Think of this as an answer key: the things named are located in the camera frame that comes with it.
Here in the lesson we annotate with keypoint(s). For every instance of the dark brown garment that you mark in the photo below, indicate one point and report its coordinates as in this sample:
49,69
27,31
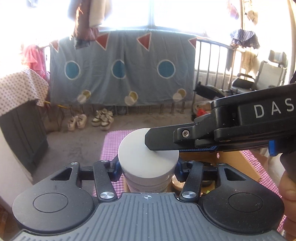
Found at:
84,25

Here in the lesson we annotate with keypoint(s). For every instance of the cardboard box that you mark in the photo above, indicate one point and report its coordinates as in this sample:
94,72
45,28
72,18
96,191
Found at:
233,161

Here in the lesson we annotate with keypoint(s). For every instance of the pink checked tablecloth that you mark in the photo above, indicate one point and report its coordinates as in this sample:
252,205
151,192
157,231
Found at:
111,143

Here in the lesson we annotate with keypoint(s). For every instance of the black padded footrest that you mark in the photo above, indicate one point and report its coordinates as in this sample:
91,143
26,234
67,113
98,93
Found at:
208,90

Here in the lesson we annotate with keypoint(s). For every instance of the checked hanging cloth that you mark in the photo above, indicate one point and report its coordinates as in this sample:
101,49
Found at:
245,38

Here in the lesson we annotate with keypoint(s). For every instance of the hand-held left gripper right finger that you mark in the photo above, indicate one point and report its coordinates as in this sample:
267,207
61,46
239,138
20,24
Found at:
178,171

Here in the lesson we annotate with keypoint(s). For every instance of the pink hat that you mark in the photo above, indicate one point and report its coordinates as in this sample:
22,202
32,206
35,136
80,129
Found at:
233,10

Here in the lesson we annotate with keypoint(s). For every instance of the white garment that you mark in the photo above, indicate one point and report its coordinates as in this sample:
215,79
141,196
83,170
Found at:
99,11

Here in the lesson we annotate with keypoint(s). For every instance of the dark cabinet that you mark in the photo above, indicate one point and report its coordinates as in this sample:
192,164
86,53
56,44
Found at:
23,136

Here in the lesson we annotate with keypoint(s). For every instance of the metal balcony railing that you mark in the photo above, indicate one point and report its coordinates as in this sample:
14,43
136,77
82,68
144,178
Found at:
210,60

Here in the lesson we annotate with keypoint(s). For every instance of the yellow stick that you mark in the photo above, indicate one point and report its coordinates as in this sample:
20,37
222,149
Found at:
61,106

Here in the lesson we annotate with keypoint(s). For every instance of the grey wheelchair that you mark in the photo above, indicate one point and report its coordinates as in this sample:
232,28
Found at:
266,76

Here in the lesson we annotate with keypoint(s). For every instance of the beige hanging cloth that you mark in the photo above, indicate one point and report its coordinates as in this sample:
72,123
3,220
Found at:
248,60

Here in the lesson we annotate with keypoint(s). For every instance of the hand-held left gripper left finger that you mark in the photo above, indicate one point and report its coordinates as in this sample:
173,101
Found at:
115,172

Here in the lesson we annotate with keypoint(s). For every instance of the red plastic item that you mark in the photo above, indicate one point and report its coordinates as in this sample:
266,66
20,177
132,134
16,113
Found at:
201,111

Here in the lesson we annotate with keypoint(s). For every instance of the person's right hand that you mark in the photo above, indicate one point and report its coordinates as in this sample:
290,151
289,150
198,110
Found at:
288,194

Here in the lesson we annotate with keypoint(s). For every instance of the white polka dot cloth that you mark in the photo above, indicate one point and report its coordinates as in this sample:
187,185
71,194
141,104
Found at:
18,88

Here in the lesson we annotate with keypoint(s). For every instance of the beige hat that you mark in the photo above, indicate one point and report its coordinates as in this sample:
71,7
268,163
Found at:
252,17

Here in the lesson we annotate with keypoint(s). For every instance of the blue blanket with shapes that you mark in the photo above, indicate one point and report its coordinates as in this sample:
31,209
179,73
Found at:
138,81

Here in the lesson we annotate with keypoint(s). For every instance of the white lidded jar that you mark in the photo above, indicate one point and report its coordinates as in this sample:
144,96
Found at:
148,162

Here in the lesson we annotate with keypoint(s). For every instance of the pink garment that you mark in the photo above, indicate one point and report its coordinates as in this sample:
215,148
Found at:
34,60

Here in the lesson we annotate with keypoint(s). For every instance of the beige plastic bag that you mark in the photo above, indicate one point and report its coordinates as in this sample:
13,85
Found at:
202,104

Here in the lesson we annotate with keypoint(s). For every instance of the white shoe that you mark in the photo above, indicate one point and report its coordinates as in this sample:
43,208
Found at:
72,124
81,120

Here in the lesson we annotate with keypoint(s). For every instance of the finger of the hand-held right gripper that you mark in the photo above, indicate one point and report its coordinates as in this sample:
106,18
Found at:
166,136
198,150

